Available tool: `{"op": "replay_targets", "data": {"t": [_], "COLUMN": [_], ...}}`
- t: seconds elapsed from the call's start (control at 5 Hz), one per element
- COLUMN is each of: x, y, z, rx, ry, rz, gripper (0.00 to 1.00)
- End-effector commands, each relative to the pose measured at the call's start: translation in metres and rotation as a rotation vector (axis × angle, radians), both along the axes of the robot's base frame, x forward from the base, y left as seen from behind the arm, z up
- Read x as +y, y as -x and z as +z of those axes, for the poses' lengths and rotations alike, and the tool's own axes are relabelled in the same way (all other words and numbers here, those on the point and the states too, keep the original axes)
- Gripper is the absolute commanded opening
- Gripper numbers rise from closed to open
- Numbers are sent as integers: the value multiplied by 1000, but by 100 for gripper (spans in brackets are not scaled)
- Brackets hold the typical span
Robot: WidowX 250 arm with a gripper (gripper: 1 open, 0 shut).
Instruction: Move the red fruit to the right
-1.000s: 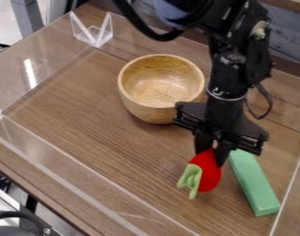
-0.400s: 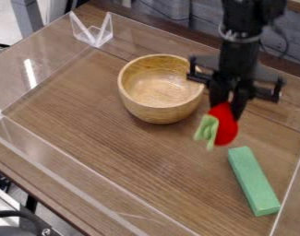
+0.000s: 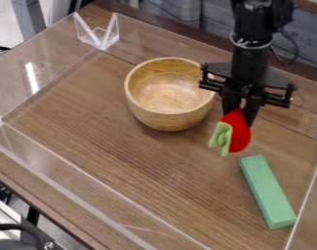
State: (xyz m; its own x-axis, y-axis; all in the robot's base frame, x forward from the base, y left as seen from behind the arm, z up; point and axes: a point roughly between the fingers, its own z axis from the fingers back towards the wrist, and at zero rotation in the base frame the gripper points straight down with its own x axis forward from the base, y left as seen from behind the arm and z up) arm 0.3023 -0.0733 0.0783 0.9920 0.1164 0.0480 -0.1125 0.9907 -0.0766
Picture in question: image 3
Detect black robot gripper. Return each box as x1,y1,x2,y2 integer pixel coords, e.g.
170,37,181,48
198,46,296,126

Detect red felt fruit green leaf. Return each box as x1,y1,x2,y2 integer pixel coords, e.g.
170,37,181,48
208,108,252,156

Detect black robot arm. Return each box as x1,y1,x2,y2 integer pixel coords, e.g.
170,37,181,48
198,0,297,126

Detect light wooden bowl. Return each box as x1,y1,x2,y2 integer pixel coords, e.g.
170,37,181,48
125,57,216,132

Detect green rectangular block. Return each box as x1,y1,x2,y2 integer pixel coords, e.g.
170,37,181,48
240,155,296,229

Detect black equipment under table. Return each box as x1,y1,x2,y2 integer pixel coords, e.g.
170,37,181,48
0,183,69,250

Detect clear acrylic enclosure wall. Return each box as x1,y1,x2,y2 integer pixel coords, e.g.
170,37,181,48
0,17,317,250

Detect clear acrylic corner bracket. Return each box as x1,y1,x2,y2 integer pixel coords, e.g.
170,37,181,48
74,12,121,51

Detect grey post behind table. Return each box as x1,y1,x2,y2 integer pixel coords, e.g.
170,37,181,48
11,0,46,40

